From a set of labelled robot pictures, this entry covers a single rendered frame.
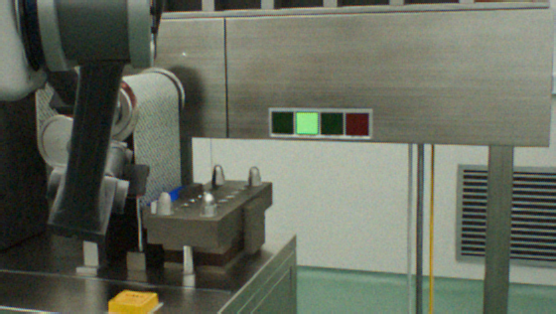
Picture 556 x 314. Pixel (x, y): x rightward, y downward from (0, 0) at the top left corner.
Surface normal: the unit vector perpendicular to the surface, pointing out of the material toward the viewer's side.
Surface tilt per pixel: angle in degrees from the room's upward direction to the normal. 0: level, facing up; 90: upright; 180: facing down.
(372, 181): 90
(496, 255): 90
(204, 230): 90
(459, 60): 90
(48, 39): 126
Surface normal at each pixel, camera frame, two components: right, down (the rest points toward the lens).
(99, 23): 0.07, 0.60
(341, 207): -0.34, 0.16
